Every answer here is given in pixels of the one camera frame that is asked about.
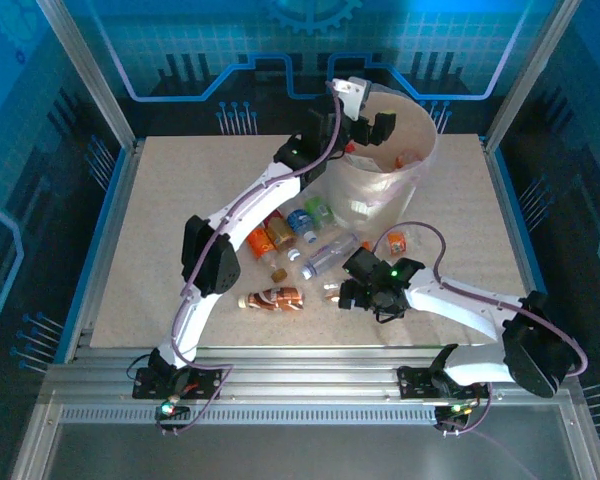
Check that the clear bottle orange cap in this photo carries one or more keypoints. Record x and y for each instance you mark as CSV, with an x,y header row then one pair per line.
x,y
350,147

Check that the crushed bottle orange wrapper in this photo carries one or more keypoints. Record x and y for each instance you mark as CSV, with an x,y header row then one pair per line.
x,y
407,159

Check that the large clear water bottle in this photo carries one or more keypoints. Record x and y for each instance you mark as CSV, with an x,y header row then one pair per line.
x,y
330,255

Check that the crushed clear bottle orange label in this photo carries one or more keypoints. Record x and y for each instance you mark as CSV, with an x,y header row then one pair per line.
x,y
396,243

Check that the clear bottle red label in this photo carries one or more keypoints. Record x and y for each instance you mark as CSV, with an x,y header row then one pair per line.
x,y
366,245

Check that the clear bottle white cap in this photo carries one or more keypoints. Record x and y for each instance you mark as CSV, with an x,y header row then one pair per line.
x,y
293,254

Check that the brown milk tea bottle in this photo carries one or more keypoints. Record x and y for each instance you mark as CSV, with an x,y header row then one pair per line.
x,y
280,298

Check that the clear bottle green label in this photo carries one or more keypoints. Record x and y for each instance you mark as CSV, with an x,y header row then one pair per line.
x,y
317,207

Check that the bottle red gold label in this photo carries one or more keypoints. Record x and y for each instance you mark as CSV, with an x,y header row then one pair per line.
x,y
281,231

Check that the orange juice bottle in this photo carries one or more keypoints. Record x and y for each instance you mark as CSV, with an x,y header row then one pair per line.
x,y
260,243

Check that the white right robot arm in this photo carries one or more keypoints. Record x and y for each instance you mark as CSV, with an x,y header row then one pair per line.
x,y
455,305

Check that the white ribbed bin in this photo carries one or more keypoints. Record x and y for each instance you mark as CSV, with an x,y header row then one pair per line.
x,y
365,200

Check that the aluminium front beam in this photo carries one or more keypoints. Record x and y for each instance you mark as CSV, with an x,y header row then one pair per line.
x,y
305,375

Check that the small lit circuit board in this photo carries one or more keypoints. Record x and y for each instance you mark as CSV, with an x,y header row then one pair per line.
x,y
167,409
457,409

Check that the grey metal panel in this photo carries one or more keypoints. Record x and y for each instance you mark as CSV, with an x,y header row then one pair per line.
x,y
305,455

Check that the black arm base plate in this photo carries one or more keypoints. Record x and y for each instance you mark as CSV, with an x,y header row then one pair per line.
x,y
205,380
415,382

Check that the blue edged aluminium side rail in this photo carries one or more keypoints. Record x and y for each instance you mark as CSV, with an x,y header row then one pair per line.
x,y
100,250
524,250

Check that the aluminium frame post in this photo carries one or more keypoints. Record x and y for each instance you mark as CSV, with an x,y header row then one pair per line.
x,y
530,75
87,75

